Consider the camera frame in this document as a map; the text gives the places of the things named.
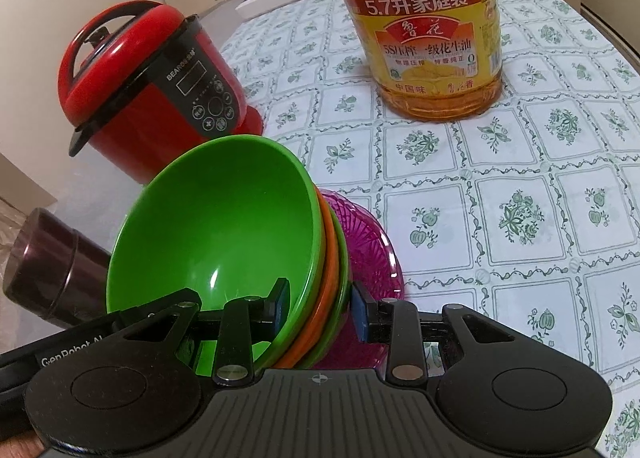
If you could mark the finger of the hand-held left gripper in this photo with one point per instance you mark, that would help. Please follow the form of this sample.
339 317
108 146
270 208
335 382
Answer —
165 300

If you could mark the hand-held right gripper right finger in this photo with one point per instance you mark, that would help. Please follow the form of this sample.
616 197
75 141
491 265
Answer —
358 314

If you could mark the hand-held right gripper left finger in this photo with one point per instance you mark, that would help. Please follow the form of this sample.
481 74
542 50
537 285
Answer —
281 309

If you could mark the green plastic bowl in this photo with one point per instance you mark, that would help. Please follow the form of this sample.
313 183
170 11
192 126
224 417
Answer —
225 228
343 278

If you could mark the orange plastic bowl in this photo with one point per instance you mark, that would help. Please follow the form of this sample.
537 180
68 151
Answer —
327 258

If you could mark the dark maroon thermos cup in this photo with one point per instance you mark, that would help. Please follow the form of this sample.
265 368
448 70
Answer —
50 263

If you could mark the red rice cooker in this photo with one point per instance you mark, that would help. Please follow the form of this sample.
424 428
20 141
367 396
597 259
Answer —
150 103

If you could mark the floral white tablecloth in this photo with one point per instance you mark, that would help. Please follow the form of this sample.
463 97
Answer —
525 148

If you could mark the large cooking oil bottle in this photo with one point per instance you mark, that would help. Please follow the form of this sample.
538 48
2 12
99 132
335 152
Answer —
425 13

